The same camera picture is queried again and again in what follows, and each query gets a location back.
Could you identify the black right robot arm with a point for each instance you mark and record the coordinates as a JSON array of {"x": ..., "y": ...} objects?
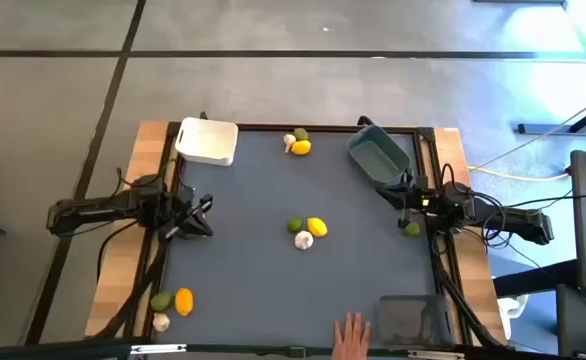
[{"x": 518, "y": 222}]

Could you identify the dark grey equipment box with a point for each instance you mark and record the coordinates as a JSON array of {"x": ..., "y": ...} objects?
[{"x": 580, "y": 325}]

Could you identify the grey table mat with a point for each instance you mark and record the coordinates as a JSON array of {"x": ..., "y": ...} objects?
[{"x": 253, "y": 280}]

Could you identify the yellow lemon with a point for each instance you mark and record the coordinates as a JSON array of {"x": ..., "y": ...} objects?
[
  {"x": 301, "y": 147},
  {"x": 317, "y": 227}
]

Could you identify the dark grey plastic basket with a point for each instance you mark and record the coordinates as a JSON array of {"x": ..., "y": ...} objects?
[{"x": 413, "y": 320}]

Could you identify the white plastic basket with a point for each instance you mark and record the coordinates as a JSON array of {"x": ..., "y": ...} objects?
[{"x": 205, "y": 141}]

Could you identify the small grey camera block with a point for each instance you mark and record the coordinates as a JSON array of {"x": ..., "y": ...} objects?
[{"x": 297, "y": 352}]

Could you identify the teal plastic basket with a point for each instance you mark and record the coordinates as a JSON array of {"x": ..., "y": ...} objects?
[{"x": 378, "y": 160}]

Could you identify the black rig crossbar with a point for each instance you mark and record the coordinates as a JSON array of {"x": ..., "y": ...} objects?
[{"x": 48, "y": 351}]

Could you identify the person's hand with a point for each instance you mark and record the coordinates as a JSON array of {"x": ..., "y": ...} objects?
[{"x": 352, "y": 337}]

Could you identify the silver metal bracket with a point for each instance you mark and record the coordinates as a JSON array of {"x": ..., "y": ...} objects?
[
  {"x": 158, "y": 348},
  {"x": 435, "y": 355}
]

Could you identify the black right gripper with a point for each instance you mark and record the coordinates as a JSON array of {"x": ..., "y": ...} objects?
[{"x": 420, "y": 200}]

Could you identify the black diagonal beam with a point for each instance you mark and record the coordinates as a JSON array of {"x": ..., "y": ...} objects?
[{"x": 533, "y": 281}]

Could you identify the orange-yellow lemon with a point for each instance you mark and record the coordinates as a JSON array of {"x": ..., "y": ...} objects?
[{"x": 183, "y": 301}]

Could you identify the white garlic bulb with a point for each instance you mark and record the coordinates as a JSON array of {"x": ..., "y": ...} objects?
[
  {"x": 288, "y": 141},
  {"x": 161, "y": 322},
  {"x": 303, "y": 240}
]

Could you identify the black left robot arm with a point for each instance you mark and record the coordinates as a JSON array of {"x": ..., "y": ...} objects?
[{"x": 98, "y": 212}]

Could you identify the white plastic object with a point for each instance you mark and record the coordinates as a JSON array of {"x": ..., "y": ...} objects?
[{"x": 512, "y": 305}]

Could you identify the dark stand foot bar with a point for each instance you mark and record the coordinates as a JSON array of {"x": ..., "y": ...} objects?
[{"x": 543, "y": 129}]

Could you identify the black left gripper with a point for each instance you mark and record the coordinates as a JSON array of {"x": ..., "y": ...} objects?
[{"x": 175, "y": 220}]

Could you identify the green lime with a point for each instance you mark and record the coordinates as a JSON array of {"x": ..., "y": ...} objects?
[
  {"x": 161, "y": 301},
  {"x": 294, "y": 224},
  {"x": 301, "y": 133},
  {"x": 412, "y": 229}
]

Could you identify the black table clamp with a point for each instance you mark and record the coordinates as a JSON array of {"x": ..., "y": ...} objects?
[
  {"x": 203, "y": 115},
  {"x": 364, "y": 120}
]

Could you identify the black metal table frame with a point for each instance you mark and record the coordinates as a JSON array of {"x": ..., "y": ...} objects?
[{"x": 268, "y": 128}]

